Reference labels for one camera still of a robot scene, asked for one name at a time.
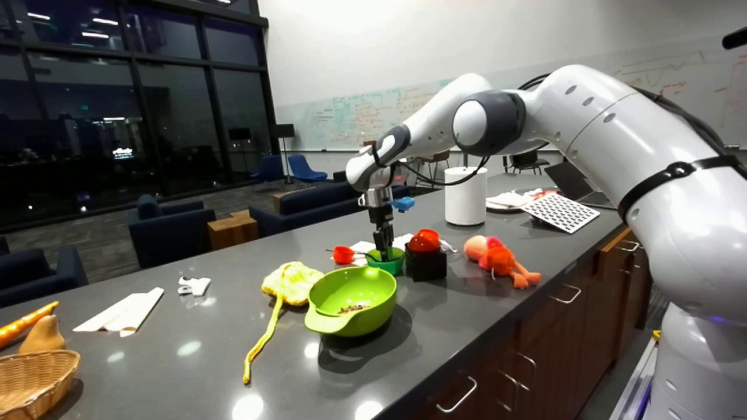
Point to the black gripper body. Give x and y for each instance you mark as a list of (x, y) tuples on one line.
[(380, 219)]

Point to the small green bowl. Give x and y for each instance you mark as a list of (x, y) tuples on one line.
[(387, 268)]

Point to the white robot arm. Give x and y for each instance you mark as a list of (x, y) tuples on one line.
[(621, 142)]

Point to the large green bowl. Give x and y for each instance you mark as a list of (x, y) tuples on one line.
[(364, 319)]

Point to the white paper sheet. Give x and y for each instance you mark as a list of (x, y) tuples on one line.
[(361, 246)]

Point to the red tomato toy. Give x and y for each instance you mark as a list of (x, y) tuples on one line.
[(423, 242)]

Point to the small red measuring spoon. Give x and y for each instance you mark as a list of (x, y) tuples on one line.
[(342, 255)]

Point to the black square box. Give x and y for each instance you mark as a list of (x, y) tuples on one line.
[(425, 268)]

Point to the long dark blue sofa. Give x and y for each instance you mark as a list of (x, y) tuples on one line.
[(300, 204)]

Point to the white paper towel roll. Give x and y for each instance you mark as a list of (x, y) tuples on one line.
[(465, 200)]

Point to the blue lounge chair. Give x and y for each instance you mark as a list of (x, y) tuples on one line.
[(303, 169)]

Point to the yellow plush with long tail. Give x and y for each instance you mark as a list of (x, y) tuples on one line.
[(292, 282)]

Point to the orange pink plush toy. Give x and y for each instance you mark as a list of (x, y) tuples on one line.
[(498, 261)]

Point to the white plate stack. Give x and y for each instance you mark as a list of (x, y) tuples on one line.
[(507, 201)]

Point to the wooden side table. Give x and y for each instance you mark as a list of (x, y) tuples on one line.
[(231, 229)]

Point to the white keyboard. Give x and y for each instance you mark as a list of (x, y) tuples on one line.
[(561, 213)]

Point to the dark laptop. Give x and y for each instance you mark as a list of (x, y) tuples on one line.
[(568, 183)]

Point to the crumpled white wrapper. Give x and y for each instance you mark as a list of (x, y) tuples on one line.
[(193, 285)]

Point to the dark blue armchair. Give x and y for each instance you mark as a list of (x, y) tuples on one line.
[(167, 229)]

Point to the tan cone shaped piece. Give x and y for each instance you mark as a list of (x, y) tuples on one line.
[(43, 334)]

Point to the yellow stick toy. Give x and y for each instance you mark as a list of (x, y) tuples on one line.
[(23, 323)]

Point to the wicker basket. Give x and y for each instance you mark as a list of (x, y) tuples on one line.
[(30, 381)]

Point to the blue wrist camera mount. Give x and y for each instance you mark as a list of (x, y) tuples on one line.
[(404, 204)]

